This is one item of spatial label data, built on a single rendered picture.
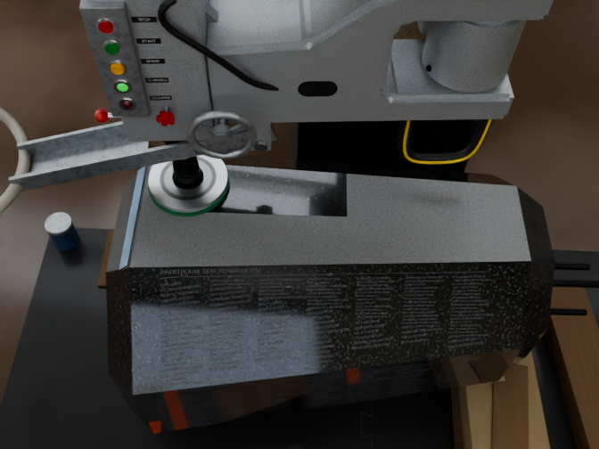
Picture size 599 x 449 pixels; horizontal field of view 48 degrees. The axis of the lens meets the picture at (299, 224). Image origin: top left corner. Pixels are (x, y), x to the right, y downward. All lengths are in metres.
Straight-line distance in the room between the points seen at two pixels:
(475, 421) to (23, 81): 2.51
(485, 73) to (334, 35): 0.34
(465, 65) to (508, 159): 1.72
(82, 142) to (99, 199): 1.12
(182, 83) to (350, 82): 0.35
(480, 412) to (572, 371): 0.43
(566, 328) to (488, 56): 1.40
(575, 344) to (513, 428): 0.48
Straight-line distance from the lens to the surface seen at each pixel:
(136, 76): 1.41
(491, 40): 1.44
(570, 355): 2.60
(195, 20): 1.32
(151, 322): 1.79
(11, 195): 1.85
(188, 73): 1.41
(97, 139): 1.84
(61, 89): 3.44
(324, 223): 1.79
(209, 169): 1.86
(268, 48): 1.39
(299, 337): 1.78
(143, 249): 1.78
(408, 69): 1.57
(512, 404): 2.32
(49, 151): 1.92
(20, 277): 2.86
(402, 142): 1.75
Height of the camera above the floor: 2.34
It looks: 57 degrees down
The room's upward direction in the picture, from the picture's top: 2 degrees clockwise
